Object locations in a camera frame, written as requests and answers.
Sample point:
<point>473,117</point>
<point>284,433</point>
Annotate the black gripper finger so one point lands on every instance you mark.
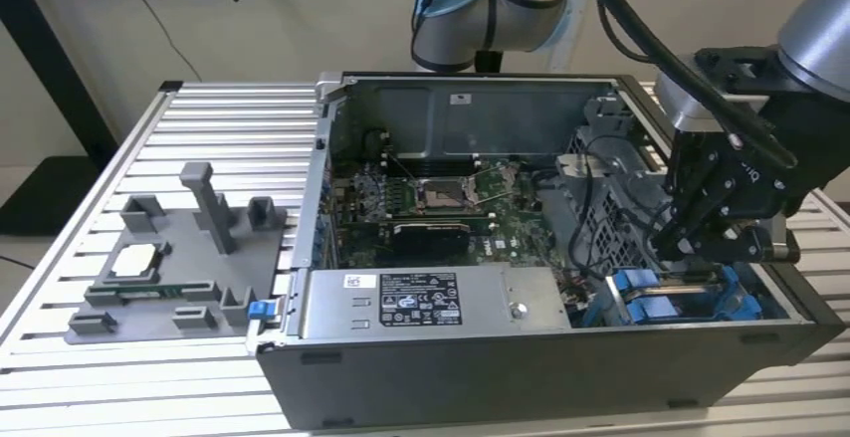
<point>697,198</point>
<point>757,243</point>

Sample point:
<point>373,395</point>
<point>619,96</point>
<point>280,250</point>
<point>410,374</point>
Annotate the hard disk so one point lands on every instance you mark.
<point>690,297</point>

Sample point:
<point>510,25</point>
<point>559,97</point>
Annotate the grey metal disk bay cage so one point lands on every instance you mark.
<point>618,208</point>

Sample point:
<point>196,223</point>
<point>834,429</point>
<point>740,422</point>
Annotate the black RAM slot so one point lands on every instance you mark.
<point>431,158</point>
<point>431,161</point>
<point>431,164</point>
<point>431,155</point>

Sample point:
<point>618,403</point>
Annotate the green PC motherboard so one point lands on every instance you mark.
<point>518,228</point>

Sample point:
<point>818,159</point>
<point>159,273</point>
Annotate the CPU socket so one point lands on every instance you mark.
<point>445,192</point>

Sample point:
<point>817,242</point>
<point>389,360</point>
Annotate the black graphics card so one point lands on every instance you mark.
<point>431,235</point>

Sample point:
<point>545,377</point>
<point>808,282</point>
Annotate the open black PC case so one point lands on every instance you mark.
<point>505,372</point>

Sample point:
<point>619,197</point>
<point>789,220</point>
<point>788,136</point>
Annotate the silver power supply unit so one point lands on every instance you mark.
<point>333,307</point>

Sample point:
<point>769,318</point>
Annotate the grey parts rack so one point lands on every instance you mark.
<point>252,253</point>

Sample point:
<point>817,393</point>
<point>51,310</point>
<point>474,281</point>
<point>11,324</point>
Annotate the blue case latch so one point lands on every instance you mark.
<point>260,309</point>

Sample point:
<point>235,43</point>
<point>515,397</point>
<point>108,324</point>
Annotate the green RAM stick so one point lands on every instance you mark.
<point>146,293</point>

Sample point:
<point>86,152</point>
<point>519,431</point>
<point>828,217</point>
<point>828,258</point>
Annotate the silver CPU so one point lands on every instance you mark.
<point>136,259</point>

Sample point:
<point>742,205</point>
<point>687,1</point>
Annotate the black box on floor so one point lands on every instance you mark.
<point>40,198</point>

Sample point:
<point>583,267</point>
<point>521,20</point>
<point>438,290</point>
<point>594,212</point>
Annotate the black slanted pole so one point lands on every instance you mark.
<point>47,34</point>

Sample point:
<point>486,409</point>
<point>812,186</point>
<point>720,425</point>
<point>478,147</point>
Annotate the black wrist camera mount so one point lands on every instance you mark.
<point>797,108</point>

